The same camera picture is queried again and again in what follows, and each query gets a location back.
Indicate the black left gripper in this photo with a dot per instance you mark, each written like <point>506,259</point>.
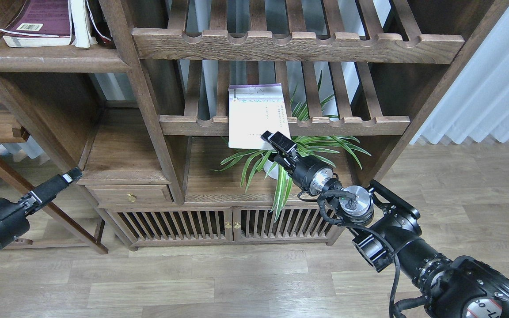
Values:
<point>13,222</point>

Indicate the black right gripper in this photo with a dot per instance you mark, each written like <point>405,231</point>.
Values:
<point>309,173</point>

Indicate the white lavender book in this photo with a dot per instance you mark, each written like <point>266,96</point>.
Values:
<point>253,110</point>

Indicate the maroon book white characters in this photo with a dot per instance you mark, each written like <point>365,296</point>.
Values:
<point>40,23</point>

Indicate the red cover book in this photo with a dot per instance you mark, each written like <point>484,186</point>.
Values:
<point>89,24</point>

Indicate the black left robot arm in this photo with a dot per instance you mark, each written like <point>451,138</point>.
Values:
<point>13,215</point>

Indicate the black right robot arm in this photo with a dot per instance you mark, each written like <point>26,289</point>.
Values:
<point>386,231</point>

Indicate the white plant pot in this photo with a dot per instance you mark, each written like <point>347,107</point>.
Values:
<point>272,172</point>

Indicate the green spider plant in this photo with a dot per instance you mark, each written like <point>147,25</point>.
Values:
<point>307,145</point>

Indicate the wooden side rack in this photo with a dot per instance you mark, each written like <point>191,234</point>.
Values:
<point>11,131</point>

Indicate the dark wooden bookshelf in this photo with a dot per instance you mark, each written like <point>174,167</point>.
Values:
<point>146,117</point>

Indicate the white pleated curtain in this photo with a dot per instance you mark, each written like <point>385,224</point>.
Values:
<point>476,107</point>

